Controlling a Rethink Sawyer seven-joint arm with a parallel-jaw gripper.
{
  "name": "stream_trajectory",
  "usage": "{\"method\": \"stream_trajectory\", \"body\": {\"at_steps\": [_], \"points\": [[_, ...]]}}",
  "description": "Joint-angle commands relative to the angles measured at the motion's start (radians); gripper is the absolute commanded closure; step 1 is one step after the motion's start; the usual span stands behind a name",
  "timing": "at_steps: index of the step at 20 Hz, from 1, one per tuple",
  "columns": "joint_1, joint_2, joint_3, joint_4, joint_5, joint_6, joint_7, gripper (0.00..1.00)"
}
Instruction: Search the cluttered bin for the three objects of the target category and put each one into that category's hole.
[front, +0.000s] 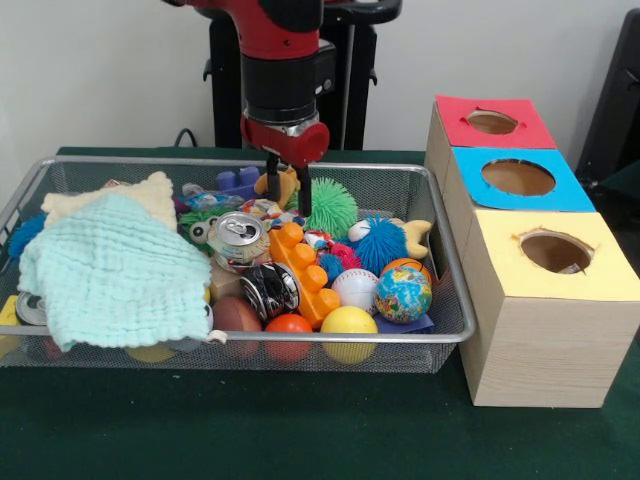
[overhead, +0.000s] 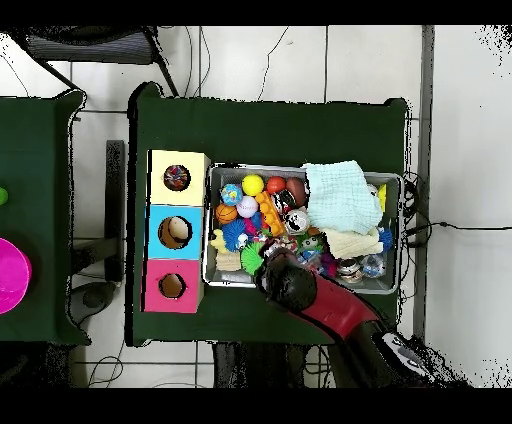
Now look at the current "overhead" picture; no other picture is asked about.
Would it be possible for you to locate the colourful spotted cloth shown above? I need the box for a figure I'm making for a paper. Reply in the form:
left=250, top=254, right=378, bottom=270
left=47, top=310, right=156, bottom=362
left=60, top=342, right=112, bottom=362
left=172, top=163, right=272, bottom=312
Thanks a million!
left=263, top=234, right=299, bottom=257
left=163, top=164, right=192, bottom=192

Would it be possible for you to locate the mint green waffle cloth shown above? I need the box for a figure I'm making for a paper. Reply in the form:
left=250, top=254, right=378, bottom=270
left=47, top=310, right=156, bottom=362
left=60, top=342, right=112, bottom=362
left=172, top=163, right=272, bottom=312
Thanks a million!
left=301, top=159, right=384, bottom=236

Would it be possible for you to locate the cream waffle cloth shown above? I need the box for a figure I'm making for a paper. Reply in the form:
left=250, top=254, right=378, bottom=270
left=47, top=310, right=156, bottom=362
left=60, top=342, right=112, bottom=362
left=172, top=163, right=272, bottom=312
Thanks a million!
left=322, top=226, right=385, bottom=260

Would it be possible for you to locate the wooden box with three holes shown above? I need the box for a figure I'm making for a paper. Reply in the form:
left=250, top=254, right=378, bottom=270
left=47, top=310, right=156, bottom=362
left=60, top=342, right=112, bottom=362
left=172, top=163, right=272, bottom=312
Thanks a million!
left=141, top=149, right=212, bottom=315

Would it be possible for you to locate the white baseball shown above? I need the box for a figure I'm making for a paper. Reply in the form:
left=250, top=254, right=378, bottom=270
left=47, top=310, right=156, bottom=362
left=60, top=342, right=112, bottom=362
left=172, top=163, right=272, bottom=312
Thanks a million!
left=235, top=195, right=260, bottom=219

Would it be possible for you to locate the orange plastic brick block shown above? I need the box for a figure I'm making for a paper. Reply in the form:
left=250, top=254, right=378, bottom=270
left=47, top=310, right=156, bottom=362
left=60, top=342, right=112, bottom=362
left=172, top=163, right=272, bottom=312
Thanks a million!
left=254, top=190, right=287, bottom=238

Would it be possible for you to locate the yellow ball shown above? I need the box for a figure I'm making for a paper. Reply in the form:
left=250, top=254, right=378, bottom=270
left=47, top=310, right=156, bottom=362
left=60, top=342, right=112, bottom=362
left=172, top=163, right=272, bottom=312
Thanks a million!
left=241, top=174, right=266, bottom=198

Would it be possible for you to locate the small basketball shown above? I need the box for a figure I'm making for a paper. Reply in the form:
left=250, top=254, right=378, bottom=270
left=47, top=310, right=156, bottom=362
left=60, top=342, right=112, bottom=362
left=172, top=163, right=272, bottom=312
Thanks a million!
left=214, top=202, right=240, bottom=226

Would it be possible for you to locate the globe print ball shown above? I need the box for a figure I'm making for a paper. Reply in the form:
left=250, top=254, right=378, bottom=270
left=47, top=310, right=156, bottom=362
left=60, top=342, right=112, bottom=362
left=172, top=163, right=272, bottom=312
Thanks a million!
left=220, top=183, right=244, bottom=207

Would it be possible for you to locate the orange ball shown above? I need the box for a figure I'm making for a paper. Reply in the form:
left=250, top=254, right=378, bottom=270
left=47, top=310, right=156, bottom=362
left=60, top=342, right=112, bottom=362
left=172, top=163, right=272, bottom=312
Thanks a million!
left=266, top=175, right=288, bottom=196

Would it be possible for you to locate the green spiky ball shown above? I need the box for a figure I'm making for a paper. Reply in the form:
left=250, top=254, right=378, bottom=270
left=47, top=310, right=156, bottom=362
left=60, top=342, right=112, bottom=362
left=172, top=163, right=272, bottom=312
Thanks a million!
left=239, top=241, right=265, bottom=277

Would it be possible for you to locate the black upright panel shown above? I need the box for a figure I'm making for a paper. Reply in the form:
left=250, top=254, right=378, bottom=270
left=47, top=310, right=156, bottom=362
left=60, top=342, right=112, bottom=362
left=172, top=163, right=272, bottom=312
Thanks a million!
left=104, top=139, right=126, bottom=283

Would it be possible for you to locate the dark grey oval base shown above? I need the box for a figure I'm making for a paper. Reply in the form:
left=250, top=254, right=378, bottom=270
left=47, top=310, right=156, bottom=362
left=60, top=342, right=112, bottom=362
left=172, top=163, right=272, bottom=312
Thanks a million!
left=66, top=280, right=118, bottom=326

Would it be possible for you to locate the dark green side tablecloth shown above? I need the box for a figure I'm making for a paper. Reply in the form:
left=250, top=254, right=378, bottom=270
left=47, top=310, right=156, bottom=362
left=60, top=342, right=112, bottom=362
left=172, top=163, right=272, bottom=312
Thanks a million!
left=0, top=89, right=92, bottom=347

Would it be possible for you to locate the black mesh chair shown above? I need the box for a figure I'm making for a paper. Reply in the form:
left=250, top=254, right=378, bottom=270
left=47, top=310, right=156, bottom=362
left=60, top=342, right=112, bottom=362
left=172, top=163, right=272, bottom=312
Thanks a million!
left=7, top=25, right=180, bottom=98

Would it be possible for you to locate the pink round disc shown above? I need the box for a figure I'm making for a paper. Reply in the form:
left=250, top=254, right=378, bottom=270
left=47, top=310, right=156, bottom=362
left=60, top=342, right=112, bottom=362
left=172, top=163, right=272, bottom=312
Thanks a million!
left=0, top=237, right=33, bottom=315

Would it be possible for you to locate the shallow wire mesh bin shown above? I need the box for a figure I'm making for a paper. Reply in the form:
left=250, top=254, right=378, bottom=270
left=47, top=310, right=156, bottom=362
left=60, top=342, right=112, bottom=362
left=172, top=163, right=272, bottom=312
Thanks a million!
left=201, top=162, right=405, bottom=296

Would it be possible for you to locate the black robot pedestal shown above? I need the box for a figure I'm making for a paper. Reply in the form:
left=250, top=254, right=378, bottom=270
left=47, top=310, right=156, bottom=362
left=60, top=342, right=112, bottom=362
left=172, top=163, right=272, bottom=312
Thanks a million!
left=211, top=341, right=311, bottom=388

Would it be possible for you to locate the black power cable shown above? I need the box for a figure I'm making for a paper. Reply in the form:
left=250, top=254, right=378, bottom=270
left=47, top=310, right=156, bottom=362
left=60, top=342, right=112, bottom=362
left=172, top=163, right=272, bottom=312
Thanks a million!
left=403, top=220, right=512, bottom=249

